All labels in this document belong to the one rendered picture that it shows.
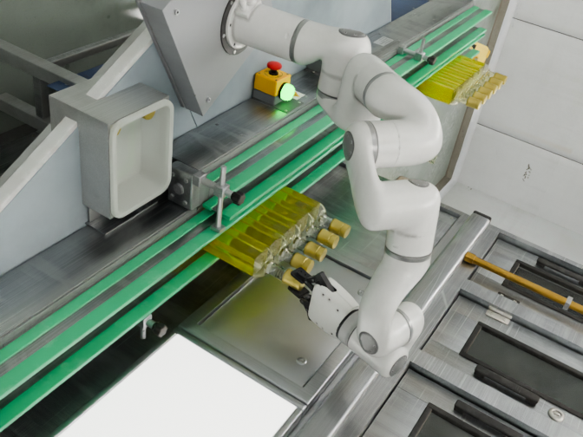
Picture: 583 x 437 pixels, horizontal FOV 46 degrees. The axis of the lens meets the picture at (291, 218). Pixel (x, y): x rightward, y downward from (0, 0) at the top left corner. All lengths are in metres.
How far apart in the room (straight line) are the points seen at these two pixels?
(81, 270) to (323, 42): 0.66
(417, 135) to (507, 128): 6.58
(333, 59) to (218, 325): 0.63
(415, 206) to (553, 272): 0.95
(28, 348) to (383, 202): 0.66
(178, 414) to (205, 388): 0.08
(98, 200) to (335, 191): 0.88
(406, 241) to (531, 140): 6.59
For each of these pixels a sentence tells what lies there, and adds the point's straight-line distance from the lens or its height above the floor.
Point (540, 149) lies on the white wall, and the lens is 7.77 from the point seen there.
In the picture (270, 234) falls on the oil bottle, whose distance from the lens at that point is 1.56.
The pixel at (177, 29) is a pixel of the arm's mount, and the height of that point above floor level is 0.82.
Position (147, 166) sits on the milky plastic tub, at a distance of 1.53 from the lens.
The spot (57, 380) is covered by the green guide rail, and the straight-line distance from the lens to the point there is 1.33.
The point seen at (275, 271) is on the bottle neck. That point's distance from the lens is 1.50.
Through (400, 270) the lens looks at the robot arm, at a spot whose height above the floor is 1.40.
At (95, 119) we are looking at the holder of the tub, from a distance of 1.33.
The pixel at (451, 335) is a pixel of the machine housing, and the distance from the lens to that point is 1.73.
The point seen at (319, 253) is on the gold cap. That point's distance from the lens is 1.56.
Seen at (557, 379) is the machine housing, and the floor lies 1.73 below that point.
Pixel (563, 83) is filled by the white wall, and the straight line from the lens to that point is 7.48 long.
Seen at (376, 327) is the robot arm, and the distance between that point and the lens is 1.25.
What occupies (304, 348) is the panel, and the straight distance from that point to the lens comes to 1.53.
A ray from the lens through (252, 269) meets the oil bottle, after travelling 1.51.
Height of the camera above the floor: 1.64
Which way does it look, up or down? 21 degrees down
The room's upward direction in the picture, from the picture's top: 116 degrees clockwise
